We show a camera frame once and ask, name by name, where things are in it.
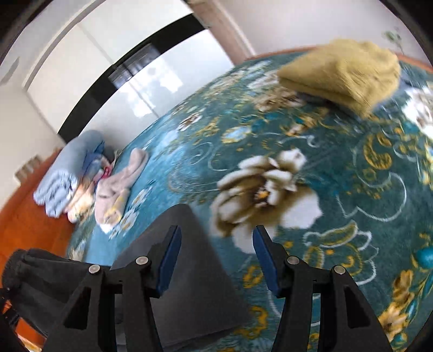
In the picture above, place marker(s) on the light blue folded blanket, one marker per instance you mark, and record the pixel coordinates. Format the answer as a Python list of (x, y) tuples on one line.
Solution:
[(64, 172)]

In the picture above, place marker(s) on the grey garment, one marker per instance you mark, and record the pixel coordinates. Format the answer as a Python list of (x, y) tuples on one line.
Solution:
[(199, 270)]

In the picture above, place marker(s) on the folded mustard yellow towel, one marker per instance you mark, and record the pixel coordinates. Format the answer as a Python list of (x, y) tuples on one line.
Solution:
[(341, 72)]

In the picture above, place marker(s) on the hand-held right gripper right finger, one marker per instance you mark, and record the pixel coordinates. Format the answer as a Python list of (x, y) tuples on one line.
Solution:
[(265, 260)]

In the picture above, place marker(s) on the orange wooden bed frame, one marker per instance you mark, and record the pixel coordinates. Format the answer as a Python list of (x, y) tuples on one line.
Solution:
[(33, 223)]

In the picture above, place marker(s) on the black framed window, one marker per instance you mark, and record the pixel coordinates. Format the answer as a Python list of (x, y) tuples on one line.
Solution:
[(111, 76)]

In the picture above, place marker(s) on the teal floral blanket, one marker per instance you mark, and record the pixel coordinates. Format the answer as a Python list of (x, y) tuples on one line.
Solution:
[(304, 189)]

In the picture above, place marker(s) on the floral patterned folded cloth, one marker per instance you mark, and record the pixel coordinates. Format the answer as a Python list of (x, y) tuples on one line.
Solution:
[(84, 193)]

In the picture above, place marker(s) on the pale pink garment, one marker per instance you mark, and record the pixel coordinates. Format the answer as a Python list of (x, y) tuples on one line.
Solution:
[(116, 188)]

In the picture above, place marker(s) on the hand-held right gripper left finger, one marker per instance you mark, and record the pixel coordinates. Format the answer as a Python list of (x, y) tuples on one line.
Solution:
[(168, 260)]

